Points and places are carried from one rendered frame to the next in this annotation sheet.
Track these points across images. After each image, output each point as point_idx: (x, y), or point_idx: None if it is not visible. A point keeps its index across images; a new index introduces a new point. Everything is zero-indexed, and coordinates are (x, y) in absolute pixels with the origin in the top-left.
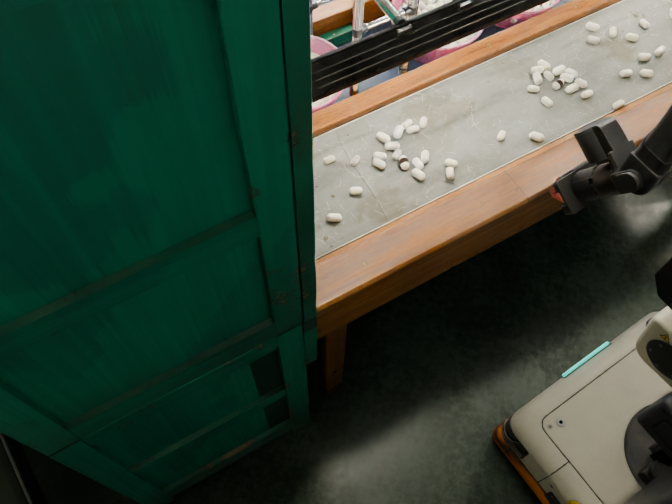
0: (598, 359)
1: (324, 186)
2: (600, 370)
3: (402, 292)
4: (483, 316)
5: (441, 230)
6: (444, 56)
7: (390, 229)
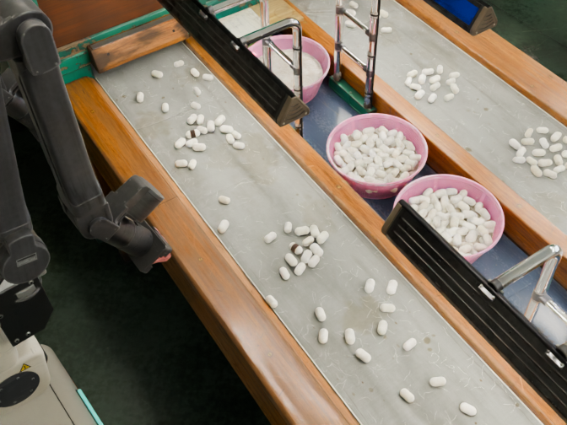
0: (88, 419)
1: (172, 92)
2: (74, 417)
3: (104, 177)
4: (191, 378)
5: (117, 153)
6: (317, 153)
7: (122, 125)
